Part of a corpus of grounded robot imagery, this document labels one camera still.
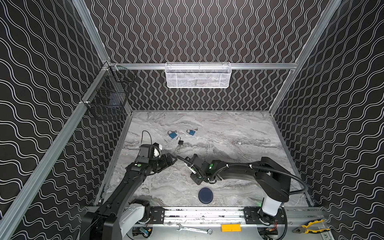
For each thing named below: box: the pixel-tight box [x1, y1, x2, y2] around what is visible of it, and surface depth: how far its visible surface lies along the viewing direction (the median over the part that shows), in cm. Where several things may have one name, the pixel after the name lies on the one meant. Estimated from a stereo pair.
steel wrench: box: [176, 223, 213, 235], surface depth 72 cm
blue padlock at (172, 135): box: [168, 131, 178, 139], surface depth 108 cm
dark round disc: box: [198, 187, 214, 205], surface depth 82 cm
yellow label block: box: [221, 224, 241, 232], surface depth 73 cm
